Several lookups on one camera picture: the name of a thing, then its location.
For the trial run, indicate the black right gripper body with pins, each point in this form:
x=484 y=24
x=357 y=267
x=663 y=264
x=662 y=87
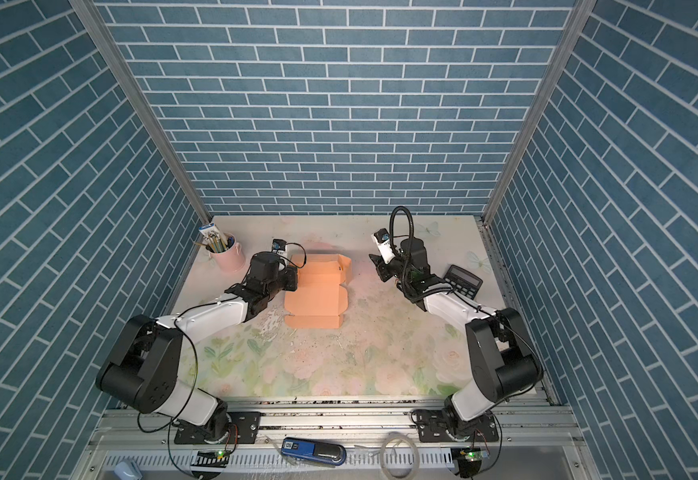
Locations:
x=395 y=269

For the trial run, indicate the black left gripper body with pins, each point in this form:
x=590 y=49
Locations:
x=285 y=281

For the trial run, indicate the pink paper box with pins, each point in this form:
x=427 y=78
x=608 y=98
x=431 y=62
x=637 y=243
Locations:
x=321 y=297

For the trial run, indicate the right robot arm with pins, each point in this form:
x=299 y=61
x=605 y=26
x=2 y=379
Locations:
x=502 y=361

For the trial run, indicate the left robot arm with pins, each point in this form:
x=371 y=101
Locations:
x=142 y=367

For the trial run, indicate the pink pen holder cup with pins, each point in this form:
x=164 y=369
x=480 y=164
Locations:
x=230 y=260

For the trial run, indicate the black Dexin desk calculator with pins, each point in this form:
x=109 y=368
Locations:
x=463 y=281

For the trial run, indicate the pens in cup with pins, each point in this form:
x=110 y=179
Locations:
x=214 y=239

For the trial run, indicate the left controller board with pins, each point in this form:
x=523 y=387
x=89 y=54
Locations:
x=207 y=465

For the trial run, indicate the controller board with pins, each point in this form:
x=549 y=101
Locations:
x=468 y=461
x=207 y=465

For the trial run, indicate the blue handheld device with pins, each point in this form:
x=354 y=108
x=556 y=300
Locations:
x=320 y=452

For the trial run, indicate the right controller board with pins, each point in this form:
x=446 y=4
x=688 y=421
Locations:
x=468 y=461

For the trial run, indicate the light blue object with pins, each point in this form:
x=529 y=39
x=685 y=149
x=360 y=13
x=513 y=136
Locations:
x=127 y=470

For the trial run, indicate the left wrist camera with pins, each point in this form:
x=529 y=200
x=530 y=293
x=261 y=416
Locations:
x=279 y=246

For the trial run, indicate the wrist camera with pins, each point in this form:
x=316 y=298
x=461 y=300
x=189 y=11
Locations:
x=279 y=246
x=383 y=241

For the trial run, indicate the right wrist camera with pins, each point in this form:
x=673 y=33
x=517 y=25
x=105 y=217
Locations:
x=383 y=241

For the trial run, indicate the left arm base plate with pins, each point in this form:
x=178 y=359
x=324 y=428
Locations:
x=226 y=428

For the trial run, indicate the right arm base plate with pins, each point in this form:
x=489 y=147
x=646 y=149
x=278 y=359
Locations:
x=444 y=425

